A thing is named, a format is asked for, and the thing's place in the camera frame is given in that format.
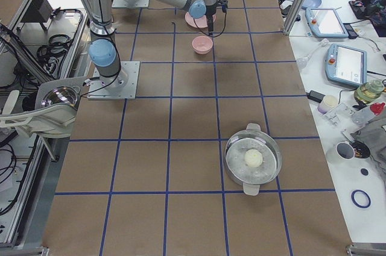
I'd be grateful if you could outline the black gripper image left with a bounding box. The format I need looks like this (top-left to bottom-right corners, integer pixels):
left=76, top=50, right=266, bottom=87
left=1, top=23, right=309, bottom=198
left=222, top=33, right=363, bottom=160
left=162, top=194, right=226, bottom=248
left=207, top=0, right=228, bottom=36

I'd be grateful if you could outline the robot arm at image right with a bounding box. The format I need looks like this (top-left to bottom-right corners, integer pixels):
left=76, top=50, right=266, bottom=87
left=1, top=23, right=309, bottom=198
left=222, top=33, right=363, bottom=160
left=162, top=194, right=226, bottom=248
left=85, top=0, right=128, bottom=99

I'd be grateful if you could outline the pink plate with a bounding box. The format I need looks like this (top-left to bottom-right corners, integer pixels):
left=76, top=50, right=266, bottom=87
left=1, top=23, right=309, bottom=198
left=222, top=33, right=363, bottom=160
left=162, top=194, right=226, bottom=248
left=185, top=12, right=207, bottom=29

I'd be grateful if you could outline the pink bowl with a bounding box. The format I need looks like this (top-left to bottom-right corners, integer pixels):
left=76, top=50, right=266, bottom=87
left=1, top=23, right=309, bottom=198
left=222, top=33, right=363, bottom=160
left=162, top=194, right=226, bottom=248
left=192, top=36, right=214, bottom=55

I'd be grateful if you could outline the blue plate on desk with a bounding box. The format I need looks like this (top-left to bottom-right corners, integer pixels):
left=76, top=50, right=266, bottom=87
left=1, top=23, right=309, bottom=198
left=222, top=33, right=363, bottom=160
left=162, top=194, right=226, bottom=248
left=301, top=0, right=322, bottom=10

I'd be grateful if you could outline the teach pendant far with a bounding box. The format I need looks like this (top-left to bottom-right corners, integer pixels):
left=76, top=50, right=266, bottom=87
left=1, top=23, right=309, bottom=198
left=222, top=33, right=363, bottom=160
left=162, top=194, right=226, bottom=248
left=305, top=8, right=349, bottom=39

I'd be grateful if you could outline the teach pendant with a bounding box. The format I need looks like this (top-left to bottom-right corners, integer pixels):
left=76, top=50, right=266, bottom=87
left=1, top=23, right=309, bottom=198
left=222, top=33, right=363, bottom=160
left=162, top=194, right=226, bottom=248
left=305, top=8, right=349, bottom=39
left=325, top=43, right=367, bottom=87

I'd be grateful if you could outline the steel steamer pot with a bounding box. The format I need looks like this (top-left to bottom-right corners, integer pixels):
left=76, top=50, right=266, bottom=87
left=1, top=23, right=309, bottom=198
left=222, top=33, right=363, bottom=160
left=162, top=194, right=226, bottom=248
left=223, top=123, right=282, bottom=196

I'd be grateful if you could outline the teach pendant near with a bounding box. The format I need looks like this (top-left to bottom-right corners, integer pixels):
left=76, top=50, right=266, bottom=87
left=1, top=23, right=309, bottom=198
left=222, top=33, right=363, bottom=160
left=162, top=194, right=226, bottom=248
left=325, top=43, right=367, bottom=87

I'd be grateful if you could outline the white steamed bun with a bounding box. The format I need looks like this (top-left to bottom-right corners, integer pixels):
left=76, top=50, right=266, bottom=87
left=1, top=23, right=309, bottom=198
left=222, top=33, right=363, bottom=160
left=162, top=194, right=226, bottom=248
left=244, top=149, right=263, bottom=167

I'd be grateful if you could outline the white lavender jar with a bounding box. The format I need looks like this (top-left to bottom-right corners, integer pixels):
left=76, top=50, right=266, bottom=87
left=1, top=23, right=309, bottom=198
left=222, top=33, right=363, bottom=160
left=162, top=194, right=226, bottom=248
left=317, top=95, right=338, bottom=114

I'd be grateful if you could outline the glass pot lid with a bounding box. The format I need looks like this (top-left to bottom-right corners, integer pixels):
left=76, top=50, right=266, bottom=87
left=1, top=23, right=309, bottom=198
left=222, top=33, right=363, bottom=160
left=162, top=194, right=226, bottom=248
left=40, top=86, right=79, bottom=107

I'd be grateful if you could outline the white plastic dish rack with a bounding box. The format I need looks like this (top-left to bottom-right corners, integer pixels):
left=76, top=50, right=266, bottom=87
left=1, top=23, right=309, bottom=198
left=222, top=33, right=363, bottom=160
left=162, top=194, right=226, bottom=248
left=1, top=90, right=77, bottom=139

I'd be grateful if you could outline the white mug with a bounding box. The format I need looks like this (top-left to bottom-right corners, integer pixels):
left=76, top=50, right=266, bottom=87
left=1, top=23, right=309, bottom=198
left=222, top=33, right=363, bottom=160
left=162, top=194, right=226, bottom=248
left=326, top=142, right=355, bottom=164

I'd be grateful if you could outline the black round dish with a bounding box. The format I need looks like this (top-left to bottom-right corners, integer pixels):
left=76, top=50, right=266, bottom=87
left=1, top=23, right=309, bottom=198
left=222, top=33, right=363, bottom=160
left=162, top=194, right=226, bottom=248
left=351, top=141, right=371, bottom=158

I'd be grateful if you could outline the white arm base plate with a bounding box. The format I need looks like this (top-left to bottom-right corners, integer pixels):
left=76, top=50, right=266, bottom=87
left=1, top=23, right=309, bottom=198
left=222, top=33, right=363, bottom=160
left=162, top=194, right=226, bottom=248
left=112, top=0, right=150, bottom=9
left=86, top=61, right=141, bottom=100

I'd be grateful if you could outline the blue rubber ring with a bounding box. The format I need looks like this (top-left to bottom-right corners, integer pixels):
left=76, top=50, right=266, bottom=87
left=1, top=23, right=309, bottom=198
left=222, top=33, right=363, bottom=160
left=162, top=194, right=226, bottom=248
left=350, top=189, right=372, bottom=208

